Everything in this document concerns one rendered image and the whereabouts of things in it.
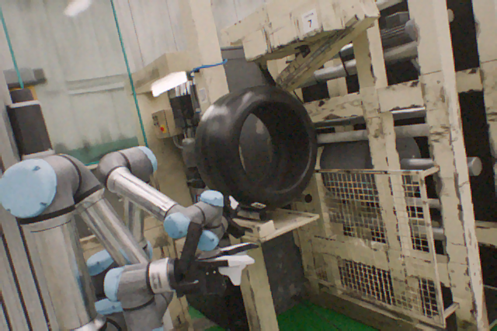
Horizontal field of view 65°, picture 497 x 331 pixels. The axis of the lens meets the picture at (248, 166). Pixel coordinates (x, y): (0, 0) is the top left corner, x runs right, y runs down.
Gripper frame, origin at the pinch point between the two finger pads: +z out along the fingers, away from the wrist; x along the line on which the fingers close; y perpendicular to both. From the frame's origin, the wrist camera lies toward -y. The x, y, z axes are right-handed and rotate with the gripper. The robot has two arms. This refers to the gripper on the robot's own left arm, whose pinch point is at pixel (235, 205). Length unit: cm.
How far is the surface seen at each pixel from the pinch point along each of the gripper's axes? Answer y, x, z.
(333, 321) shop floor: -109, 22, 65
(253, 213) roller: -11.3, 3.7, 18.0
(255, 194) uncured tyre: -3.2, -3.7, 14.6
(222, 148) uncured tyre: 22.3, -4.9, 11.4
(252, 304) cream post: -62, 45, 37
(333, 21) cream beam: 40, -69, 38
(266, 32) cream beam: 56, -40, 59
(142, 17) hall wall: 382, 335, 872
